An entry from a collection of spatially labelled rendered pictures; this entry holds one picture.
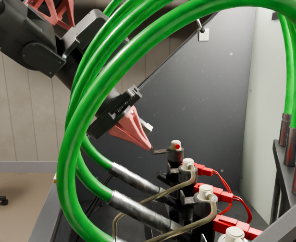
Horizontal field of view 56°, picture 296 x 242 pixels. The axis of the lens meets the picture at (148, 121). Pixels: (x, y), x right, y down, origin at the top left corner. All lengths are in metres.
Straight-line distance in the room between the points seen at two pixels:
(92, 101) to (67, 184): 0.07
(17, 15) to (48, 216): 0.38
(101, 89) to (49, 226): 0.42
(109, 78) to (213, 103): 0.64
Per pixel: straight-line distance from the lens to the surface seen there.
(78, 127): 0.21
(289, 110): 0.54
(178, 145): 0.47
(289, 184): 0.42
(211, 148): 0.86
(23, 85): 2.92
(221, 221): 0.35
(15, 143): 3.11
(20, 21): 0.41
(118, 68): 0.20
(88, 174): 0.31
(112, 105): 0.44
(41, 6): 0.70
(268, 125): 0.77
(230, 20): 0.82
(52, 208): 0.64
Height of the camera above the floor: 1.28
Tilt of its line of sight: 16 degrees down
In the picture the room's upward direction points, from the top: straight up
